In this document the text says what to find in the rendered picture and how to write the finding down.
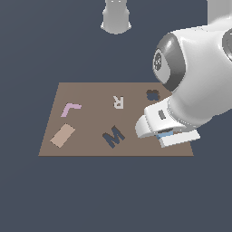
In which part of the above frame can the white letter R piece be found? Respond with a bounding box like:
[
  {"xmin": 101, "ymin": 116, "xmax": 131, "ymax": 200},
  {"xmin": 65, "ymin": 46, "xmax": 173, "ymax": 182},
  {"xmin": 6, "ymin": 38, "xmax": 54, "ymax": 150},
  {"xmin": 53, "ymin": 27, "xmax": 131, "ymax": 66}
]
[{"xmin": 112, "ymin": 95, "xmax": 125, "ymax": 110}]

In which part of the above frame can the white gripper block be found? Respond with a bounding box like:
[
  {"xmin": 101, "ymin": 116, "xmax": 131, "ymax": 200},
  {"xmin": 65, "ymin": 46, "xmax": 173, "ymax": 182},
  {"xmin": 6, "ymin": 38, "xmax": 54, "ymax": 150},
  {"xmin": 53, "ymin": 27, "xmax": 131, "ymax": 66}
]
[{"xmin": 157, "ymin": 129, "xmax": 201, "ymax": 149}]

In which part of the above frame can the pink L-shaped piece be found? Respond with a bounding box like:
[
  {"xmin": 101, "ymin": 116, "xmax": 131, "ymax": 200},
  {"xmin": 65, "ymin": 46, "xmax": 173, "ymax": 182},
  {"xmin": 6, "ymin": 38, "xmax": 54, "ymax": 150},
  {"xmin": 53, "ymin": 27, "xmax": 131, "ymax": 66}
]
[{"xmin": 60, "ymin": 102, "xmax": 83, "ymax": 119}]

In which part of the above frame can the dark blue letter M piece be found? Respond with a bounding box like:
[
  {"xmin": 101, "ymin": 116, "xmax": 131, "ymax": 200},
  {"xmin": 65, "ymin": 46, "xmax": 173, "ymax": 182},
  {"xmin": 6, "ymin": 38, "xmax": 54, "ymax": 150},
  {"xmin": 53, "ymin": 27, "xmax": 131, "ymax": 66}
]
[{"xmin": 101, "ymin": 125, "xmax": 126, "ymax": 150}]

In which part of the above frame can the light blue small piece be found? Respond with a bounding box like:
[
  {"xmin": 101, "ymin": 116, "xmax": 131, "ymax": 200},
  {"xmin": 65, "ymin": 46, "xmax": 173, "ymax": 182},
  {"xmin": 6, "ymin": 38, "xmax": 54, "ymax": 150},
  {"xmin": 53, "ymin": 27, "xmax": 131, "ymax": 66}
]
[{"xmin": 155, "ymin": 130, "xmax": 175, "ymax": 140}]

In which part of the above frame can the tan rectangular piece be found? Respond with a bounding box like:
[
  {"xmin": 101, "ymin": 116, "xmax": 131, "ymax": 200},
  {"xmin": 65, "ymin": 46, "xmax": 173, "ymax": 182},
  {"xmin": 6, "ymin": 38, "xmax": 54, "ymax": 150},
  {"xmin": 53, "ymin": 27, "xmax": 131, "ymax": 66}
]
[{"xmin": 49, "ymin": 122, "xmax": 76, "ymax": 150}]

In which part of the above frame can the brown flat slot board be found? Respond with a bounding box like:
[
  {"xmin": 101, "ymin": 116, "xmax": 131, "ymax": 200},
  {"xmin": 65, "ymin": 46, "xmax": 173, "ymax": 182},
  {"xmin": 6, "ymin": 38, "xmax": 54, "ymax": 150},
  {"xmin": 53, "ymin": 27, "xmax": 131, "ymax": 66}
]
[{"xmin": 38, "ymin": 82, "xmax": 195, "ymax": 158}]

